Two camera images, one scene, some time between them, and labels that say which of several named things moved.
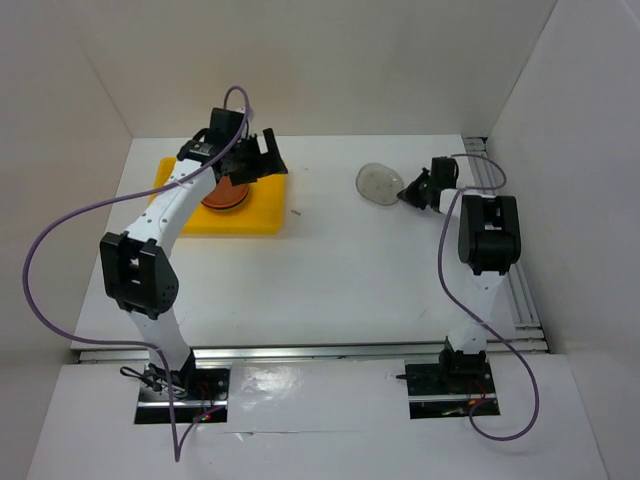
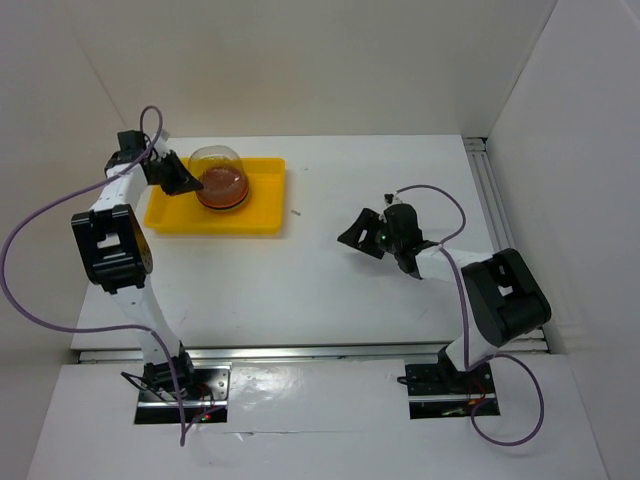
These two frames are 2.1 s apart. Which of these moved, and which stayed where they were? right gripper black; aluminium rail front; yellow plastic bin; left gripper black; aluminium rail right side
Moved: right gripper black; left gripper black
Stayed: aluminium rail front; aluminium rail right side; yellow plastic bin
